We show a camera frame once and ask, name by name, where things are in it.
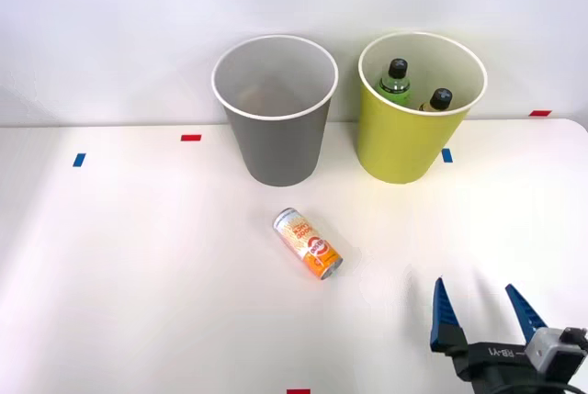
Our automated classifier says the orange and white drink can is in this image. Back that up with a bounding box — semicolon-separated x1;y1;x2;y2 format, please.
272;208;345;282

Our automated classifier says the yellow-green plastic waste bin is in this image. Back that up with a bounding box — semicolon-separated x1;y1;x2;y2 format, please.
356;31;489;186

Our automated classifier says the green bottle with black cap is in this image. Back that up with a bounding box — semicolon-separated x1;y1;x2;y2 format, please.
374;58;413;108

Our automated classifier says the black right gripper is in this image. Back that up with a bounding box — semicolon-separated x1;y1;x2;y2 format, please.
429;276;588;394

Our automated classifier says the yellow bottle with black cap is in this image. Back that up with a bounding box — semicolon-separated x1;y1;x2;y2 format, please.
416;87;455;114

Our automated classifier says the grey plastic waste bin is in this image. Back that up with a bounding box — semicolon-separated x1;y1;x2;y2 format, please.
210;34;340;188

